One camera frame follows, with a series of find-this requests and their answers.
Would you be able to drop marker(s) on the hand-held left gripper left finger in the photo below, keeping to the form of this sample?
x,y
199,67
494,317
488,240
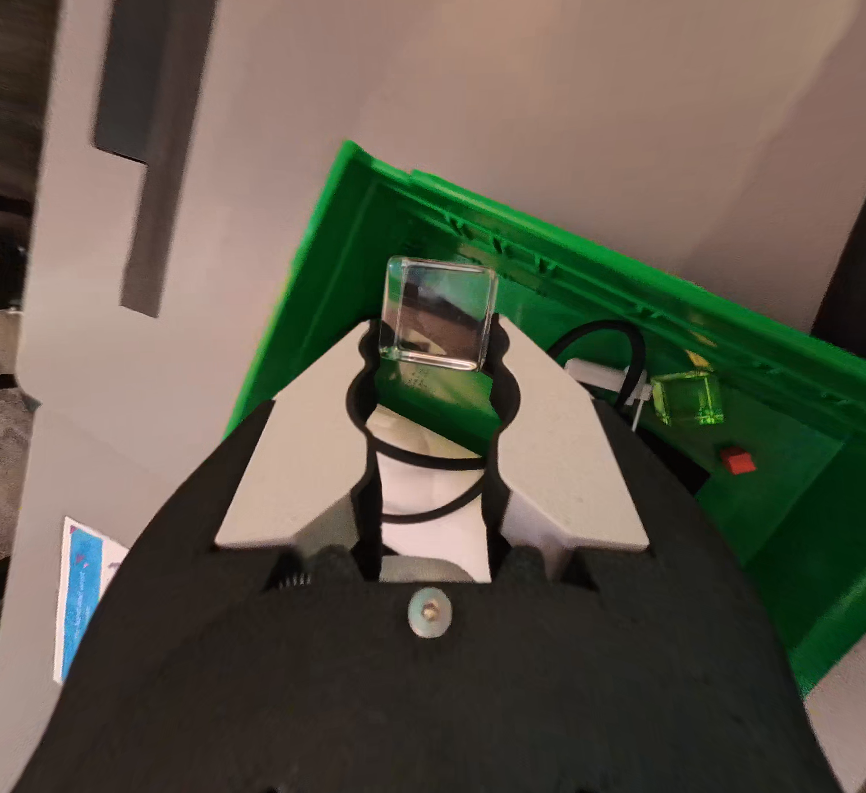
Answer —
x,y
291,468

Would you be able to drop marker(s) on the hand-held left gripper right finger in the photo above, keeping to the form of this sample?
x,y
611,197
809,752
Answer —
x,y
575,468

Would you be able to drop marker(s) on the green plastic bin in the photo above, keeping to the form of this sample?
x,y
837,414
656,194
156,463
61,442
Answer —
x,y
778,502

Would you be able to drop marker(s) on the clear acrylic cube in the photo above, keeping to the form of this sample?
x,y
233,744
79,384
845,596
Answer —
x,y
440,313

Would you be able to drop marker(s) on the white plug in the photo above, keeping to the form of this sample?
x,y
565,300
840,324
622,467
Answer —
x,y
595,374

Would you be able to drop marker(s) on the small green translucent cube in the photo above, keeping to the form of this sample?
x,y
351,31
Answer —
x,y
687,397

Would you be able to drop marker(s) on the white cylindrical roll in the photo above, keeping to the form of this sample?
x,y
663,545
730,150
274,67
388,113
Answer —
x,y
433,495

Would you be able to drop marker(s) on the small red block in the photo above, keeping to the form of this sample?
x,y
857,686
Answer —
x,y
737,460

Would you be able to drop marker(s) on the small yellow block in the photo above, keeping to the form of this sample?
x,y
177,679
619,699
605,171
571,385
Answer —
x,y
700,360

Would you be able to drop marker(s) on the blue printed paper sheet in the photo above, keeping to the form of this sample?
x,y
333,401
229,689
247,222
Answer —
x,y
84,597

